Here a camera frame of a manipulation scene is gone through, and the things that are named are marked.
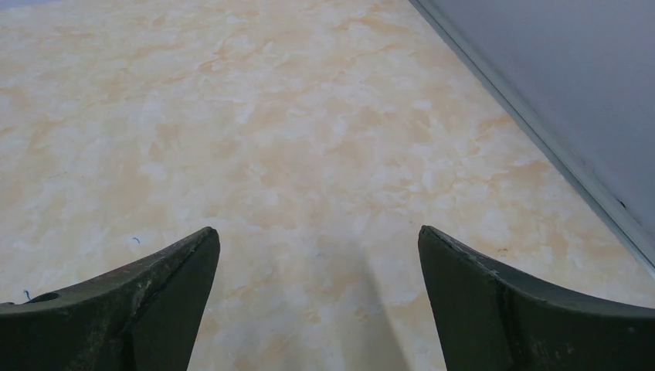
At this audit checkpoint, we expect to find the grey aluminium frame rail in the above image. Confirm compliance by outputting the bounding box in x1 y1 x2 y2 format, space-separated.
414 1 654 271

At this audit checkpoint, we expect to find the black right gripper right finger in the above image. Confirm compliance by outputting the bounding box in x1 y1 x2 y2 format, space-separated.
418 226 654 370

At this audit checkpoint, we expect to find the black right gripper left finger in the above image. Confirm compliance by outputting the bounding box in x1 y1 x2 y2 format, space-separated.
1 227 220 370

